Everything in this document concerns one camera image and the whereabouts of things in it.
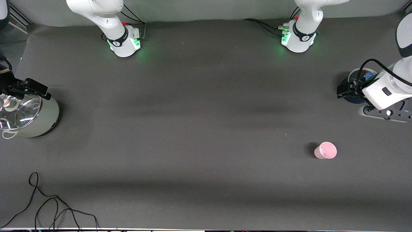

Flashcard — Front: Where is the pink plastic cup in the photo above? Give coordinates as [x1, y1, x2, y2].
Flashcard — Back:
[314, 141, 337, 160]

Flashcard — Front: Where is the dark blue saucepan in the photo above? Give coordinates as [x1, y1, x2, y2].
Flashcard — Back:
[340, 68, 379, 104]

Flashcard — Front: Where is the glass lid blue knob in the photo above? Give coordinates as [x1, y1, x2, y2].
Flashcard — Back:
[348, 68, 379, 85]

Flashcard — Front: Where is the glass pot lid metal knob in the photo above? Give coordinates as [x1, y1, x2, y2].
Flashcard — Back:
[0, 93, 43, 131]

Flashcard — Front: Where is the pale green cooking pot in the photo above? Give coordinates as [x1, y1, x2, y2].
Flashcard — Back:
[0, 92, 60, 140]

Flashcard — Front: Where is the thin black loose cable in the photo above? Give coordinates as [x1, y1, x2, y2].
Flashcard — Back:
[0, 172, 98, 230]

